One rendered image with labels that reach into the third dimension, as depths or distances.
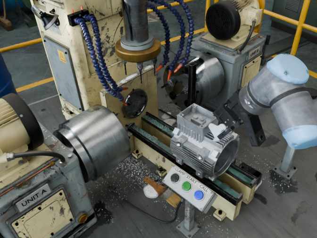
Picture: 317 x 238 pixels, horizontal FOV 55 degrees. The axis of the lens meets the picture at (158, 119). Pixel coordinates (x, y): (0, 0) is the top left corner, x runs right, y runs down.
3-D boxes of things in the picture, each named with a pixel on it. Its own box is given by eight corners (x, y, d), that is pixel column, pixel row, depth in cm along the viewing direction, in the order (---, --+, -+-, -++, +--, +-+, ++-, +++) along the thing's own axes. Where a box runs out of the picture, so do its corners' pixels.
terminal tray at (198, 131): (176, 130, 118) (176, 115, 113) (193, 116, 123) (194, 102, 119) (201, 144, 111) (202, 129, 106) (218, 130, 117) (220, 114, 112)
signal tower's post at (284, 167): (271, 170, 135) (295, 92, 109) (280, 160, 140) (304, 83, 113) (288, 180, 131) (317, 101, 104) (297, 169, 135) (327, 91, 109)
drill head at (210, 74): (151, 106, 156) (148, 63, 140) (202, 74, 178) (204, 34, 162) (188, 127, 142) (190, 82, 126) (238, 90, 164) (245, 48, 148)
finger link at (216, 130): (204, 129, 101) (220, 114, 94) (215, 143, 100) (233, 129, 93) (198, 133, 99) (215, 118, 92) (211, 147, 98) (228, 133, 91)
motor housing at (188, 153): (169, 163, 125) (168, 128, 113) (198, 139, 135) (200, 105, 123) (209, 189, 114) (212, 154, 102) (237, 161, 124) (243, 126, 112)
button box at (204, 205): (166, 184, 106) (161, 181, 102) (178, 168, 107) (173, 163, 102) (205, 214, 96) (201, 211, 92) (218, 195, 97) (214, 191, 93)
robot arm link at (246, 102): (282, 98, 82) (263, 114, 76) (271, 106, 86) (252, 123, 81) (259, 73, 83) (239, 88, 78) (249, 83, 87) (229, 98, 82)
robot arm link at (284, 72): (289, 85, 66) (270, 48, 69) (255, 112, 76) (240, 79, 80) (319, 82, 69) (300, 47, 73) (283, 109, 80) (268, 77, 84)
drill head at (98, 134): (31, 181, 121) (10, 134, 105) (105, 135, 140) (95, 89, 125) (65, 219, 107) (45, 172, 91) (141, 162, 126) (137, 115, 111)
